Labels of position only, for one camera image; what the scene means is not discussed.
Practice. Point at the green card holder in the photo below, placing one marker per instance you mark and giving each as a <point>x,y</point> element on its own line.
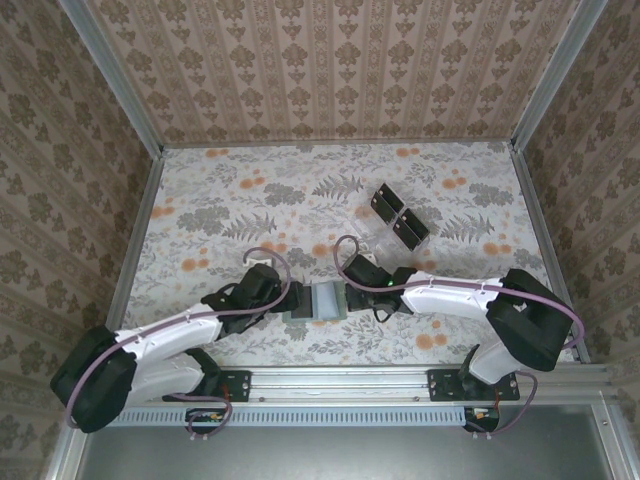
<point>327,300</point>

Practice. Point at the black credit card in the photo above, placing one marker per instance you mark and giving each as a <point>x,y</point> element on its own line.
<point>392,199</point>
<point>386,210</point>
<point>305,305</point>
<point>416,225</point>
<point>409,237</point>

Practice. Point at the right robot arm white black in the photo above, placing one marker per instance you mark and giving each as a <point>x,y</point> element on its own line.
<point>440,297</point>

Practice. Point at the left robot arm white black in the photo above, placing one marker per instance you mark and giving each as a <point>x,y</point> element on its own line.
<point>170,330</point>

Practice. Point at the clear acrylic card stand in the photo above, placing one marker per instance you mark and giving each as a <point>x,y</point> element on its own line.
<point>370,232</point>

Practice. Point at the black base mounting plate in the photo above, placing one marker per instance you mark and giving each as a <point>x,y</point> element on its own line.
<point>442,385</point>
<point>240,385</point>

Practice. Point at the grey metal panel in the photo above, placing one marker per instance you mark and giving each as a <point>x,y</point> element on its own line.
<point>350,455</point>

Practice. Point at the small black control box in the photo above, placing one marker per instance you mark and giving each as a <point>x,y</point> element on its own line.
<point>202,421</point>
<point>482,422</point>

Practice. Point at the aluminium mounting rail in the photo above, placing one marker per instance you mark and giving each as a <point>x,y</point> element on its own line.
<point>340,382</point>

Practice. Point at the aluminium table edge rail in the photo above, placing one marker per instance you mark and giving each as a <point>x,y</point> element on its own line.
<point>138,230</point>
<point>540,225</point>

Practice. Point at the aluminium frame post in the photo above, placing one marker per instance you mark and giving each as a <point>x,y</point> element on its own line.
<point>119,80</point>
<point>554,70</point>

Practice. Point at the aluminium frame bar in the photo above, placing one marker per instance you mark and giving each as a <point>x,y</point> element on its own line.
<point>611,445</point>
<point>65,450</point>

